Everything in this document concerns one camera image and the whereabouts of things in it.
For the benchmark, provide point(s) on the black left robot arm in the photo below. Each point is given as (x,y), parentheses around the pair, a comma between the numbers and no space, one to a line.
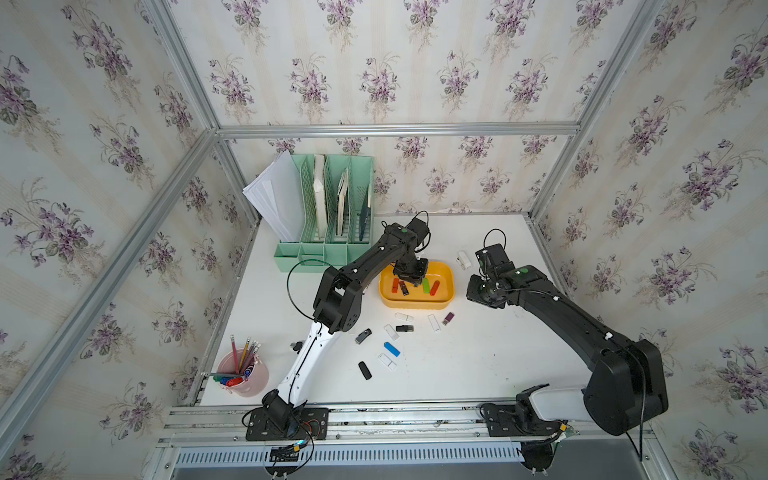
(337,307)

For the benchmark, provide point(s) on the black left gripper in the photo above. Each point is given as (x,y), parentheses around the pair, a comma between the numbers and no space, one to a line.
(418,276)

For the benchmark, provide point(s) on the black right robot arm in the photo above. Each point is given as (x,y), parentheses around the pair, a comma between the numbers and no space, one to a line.
(627,385)

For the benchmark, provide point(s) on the black capsule usb drive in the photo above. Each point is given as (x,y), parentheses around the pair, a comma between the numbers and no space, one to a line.
(365,371)

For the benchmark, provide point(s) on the yellow plastic storage box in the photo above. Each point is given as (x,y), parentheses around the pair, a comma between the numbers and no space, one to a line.
(417,299)

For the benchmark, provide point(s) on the white green-band usb drive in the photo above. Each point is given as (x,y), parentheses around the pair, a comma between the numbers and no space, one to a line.
(404,317)

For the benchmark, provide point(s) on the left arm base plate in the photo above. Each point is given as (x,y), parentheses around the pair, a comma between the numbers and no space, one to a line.
(300,425)

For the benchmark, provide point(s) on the white book in organizer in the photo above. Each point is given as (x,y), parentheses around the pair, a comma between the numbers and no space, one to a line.
(319,195)

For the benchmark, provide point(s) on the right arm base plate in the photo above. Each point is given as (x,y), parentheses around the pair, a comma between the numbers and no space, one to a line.
(513,420)

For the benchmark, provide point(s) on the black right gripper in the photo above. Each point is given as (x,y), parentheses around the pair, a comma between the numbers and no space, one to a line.
(471,294)

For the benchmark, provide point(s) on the black silver usb drive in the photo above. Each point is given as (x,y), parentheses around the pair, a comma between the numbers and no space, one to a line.
(362,336)

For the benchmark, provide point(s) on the beige notebook in organizer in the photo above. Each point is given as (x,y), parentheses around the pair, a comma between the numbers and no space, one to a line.
(342,193)

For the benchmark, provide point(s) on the white flat usb drive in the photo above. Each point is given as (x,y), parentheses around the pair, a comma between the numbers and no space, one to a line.
(435,325)

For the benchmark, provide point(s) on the white small device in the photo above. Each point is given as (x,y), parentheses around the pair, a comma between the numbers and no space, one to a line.
(464,260)

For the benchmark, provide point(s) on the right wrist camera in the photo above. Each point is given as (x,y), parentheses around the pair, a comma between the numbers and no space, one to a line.
(490,258)

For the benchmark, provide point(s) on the blue usb drive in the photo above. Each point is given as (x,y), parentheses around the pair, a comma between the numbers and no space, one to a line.
(392,350)

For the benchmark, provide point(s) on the white slider usb drive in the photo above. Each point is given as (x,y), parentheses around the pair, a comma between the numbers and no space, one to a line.
(387,362)

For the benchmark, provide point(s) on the pink pen cup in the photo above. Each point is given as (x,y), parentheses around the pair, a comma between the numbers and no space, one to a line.
(241,371)

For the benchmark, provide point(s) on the green desk file organizer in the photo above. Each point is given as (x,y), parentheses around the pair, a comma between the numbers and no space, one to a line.
(311,255)

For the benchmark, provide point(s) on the aluminium front rail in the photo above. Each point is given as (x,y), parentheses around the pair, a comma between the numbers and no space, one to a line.
(227,424)

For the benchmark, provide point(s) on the white paper stack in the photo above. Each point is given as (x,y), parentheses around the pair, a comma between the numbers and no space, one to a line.
(277,196)

